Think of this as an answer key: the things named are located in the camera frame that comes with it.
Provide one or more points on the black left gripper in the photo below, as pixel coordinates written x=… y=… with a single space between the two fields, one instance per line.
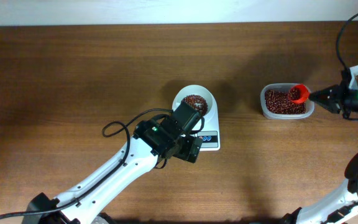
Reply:
x=183 y=153

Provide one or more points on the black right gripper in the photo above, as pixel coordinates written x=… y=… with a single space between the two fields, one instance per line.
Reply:
x=335 y=102

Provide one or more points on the red plastic scoop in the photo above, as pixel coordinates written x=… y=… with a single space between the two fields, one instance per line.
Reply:
x=300 y=93

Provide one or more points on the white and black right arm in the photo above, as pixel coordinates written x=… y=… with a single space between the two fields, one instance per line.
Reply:
x=342 y=203

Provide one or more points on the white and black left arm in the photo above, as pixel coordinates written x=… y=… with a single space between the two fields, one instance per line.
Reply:
x=84 y=202

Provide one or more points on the white digital kitchen scale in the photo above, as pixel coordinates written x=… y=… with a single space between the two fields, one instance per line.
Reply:
x=210 y=135

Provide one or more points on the red beans in bowl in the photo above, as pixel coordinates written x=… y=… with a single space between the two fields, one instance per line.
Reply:
x=196 y=102

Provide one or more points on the white bowl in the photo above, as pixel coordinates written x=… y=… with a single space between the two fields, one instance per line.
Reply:
x=201 y=91

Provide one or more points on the clear plastic container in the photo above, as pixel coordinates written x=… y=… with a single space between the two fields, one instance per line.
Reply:
x=284 y=87

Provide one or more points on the red adzuki beans in container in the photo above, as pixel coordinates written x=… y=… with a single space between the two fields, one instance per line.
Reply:
x=278 y=102

